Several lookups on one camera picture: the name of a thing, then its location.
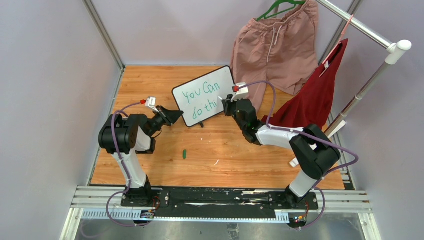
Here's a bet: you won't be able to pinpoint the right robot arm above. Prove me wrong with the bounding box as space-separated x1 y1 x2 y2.
221 94 341 209

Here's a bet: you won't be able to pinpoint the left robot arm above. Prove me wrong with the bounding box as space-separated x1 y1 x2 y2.
98 105 184 207

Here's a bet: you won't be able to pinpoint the small black-framed whiteboard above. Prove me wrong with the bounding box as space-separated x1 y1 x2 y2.
171 65 235 128

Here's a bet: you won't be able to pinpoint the dark red garment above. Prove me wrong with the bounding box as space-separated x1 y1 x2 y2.
269 38 349 128

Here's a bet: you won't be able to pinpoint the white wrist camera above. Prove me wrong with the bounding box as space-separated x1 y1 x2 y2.
231 82 249 102
140 96 159 113

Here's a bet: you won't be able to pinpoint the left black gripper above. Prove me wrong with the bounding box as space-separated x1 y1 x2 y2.
148 106 183 137

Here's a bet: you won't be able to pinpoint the aluminium rail frame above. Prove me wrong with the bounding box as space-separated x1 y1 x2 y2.
60 186 382 240

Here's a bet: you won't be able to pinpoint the green clothes hanger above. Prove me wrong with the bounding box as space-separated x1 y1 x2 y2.
256 0 306 21

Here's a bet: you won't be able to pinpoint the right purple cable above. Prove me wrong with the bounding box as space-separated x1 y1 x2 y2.
232 80 360 229

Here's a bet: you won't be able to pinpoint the purple cable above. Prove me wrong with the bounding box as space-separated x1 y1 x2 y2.
105 98 157 228
232 80 360 229

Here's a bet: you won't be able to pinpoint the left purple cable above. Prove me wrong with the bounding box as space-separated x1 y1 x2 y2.
105 98 157 228

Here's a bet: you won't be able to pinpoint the pink shorts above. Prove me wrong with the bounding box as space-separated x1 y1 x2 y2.
230 0 319 111

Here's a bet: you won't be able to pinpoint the pink clothes hanger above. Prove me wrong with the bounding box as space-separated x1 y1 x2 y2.
319 14 354 77

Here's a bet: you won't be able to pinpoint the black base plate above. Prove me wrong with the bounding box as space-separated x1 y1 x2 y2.
126 186 319 219

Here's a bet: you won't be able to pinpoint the metal clothes rack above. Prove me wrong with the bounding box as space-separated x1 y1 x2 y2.
289 0 413 168

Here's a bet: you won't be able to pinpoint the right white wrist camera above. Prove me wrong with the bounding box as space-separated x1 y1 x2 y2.
231 82 249 102

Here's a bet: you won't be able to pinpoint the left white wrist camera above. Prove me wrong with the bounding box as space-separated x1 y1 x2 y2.
140 96 159 113

